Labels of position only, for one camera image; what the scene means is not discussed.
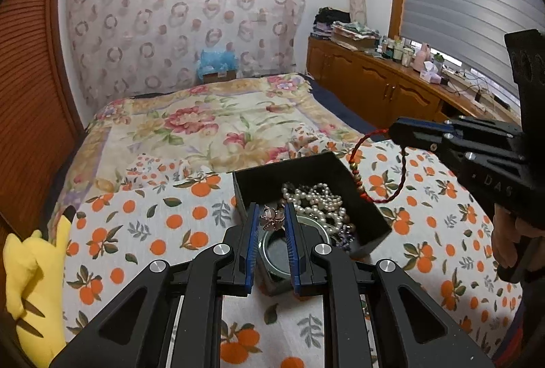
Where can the navy bed sheet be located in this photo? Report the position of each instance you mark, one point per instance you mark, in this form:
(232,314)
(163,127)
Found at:
(336,100)

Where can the blue plastic bag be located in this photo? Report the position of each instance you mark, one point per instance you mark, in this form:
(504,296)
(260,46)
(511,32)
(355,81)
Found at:
(215,61)

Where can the brown louvered wardrobe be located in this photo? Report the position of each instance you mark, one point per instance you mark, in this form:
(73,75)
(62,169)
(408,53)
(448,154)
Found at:
(30,95)

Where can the person's right hand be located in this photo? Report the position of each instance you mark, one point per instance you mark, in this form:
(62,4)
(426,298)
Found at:
(504,238)

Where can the dark folded clothes pile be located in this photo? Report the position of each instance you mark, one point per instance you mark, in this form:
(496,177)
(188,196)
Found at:
(330,15)

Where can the group of cosmetic bottles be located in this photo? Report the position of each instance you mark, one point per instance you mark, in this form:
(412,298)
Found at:
(400,53)

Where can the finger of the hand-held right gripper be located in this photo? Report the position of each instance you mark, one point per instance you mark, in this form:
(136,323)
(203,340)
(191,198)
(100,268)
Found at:
(419,123)
(417,139)

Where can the black box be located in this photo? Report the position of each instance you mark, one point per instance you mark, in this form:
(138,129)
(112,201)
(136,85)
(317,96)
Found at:
(323,168)

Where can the small wooden box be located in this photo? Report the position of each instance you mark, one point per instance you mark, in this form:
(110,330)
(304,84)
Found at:
(213,77)

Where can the yellow plush toy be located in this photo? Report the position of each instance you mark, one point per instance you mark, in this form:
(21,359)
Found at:
(30,287)

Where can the pink bottle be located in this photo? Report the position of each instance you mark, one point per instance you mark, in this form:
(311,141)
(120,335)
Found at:
(421,55)

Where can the white power strip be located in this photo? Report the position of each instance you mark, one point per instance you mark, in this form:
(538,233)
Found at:
(460,75)

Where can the circle patterned curtain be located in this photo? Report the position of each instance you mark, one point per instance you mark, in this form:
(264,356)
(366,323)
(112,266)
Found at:
(170,19)

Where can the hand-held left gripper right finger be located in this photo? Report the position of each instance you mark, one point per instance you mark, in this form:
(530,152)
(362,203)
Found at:
(293,249)

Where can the light folded clothes stack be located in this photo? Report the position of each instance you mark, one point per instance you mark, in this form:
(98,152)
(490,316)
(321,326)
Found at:
(353,32)

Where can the floral blanket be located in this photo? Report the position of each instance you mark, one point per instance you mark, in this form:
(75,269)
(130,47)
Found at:
(204,125)

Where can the wooden side cabinet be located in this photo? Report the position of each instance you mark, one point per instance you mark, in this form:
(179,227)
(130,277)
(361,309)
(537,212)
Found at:
(370,78)

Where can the green bottle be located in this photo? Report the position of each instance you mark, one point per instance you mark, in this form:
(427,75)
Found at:
(438,60)

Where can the pale jade bangle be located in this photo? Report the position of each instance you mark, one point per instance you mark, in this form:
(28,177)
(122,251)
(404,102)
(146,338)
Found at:
(272,271)

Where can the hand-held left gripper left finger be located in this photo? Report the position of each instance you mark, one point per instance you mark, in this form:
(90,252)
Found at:
(251,249)

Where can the pink tissue box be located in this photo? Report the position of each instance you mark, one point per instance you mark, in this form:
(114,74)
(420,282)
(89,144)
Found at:
(430,74)

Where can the orange fruit print cloth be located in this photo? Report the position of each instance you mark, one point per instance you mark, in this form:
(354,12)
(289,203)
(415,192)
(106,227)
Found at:
(170,223)

